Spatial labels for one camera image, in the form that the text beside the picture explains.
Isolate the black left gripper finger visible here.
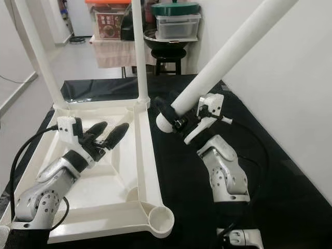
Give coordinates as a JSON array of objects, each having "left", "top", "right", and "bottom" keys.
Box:
[
  {"left": 103, "top": 122, "right": 130, "bottom": 152},
  {"left": 83, "top": 121, "right": 108, "bottom": 143}
]

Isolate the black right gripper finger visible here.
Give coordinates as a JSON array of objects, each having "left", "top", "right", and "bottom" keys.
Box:
[{"left": 154, "top": 96, "right": 188, "bottom": 130}]

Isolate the black stool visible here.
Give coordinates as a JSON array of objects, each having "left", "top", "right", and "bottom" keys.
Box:
[{"left": 153, "top": 49, "right": 187, "bottom": 76}]

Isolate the white plastic table top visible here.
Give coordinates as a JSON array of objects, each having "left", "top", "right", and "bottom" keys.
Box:
[{"left": 0, "top": 99, "right": 176, "bottom": 244}]

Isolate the beige table cover cloth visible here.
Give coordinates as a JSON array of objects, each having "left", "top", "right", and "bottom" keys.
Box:
[{"left": 91, "top": 37, "right": 159, "bottom": 69}]

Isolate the clear plastic container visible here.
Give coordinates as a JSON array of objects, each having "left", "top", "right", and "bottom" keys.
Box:
[{"left": 155, "top": 14, "right": 202, "bottom": 42}]

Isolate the green pot lid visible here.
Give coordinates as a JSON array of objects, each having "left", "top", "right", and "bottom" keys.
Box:
[{"left": 150, "top": 2, "right": 201, "bottom": 17}]

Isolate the orange lidded storage box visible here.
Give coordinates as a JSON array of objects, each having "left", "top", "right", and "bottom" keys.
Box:
[{"left": 86, "top": 0, "right": 132, "bottom": 41}]

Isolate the white cabinet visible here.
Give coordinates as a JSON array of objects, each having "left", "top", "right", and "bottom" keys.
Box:
[{"left": 66, "top": 0, "right": 95, "bottom": 38}]

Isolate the black tablecloth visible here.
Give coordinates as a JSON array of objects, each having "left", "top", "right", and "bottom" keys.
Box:
[{"left": 0, "top": 74, "right": 332, "bottom": 249}]

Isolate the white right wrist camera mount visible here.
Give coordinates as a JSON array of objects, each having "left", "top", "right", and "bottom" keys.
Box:
[{"left": 184, "top": 93, "right": 226, "bottom": 146}]

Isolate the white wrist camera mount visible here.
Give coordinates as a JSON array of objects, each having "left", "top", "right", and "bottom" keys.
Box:
[
  {"left": 57, "top": 117, "right": 84, "bottom": 151},
  {"left": 184, "top": 93, "right": 226, "bottom": 146}
]

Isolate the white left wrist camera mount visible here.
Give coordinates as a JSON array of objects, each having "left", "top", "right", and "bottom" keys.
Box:
[{"left": 57, "top": 117, "right": 84, "bottom": 151}]

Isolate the black floor cable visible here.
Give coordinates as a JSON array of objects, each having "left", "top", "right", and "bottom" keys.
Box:
[{"left": 0, "top": 73, "right": 37, "bottom": 85}]

